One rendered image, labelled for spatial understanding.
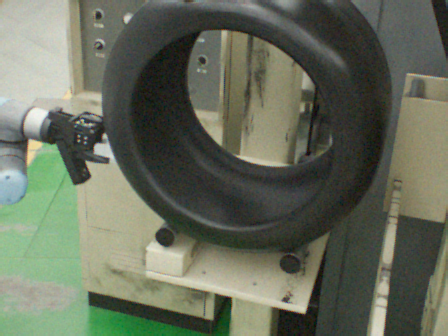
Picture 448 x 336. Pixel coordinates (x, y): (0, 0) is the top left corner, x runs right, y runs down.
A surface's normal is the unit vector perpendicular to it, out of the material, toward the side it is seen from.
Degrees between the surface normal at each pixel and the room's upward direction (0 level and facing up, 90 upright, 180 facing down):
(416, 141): 90
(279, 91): 90
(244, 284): 0
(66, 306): 0
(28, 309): 0
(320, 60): 82
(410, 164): 90
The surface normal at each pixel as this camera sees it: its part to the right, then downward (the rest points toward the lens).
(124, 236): -0.25, 0.39
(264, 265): 0.07, -0.91
